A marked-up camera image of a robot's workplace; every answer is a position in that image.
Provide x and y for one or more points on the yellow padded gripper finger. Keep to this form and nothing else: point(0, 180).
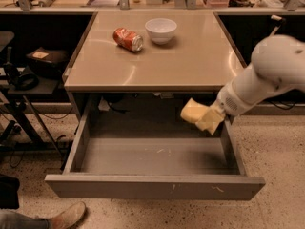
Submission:
point(210, 120)

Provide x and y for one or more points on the yellow sponge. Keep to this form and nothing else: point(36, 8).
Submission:
point(193, 111)

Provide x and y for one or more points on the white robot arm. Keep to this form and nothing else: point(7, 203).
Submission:
point(277, 66)

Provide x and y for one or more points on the grey cabinet with counter top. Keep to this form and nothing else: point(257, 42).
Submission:
point(200, 58)

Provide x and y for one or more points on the grey open drawer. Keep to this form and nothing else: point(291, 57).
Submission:
point(142, 149)

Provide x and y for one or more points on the white bowl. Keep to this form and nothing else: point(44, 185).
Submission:
point(160, 30)

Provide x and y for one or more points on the red soda can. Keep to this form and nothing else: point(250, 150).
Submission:
point(128, 39)

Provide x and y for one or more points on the tan shoe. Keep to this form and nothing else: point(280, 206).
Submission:
point(69, 217)

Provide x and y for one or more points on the black bag with label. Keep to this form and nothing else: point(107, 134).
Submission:
point(48, 63)

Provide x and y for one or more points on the black side table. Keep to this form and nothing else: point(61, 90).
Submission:
point(16, 109)

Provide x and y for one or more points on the black headphones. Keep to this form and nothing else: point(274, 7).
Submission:
point(20, 81)

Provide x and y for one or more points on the black bag on floor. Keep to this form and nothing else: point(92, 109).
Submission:
point(9, 187)

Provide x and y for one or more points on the grey trouser leg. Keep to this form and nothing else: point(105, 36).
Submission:
point(12, 220)

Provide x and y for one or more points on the white-handled stick tool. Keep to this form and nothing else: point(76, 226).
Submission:
point(279, 21)

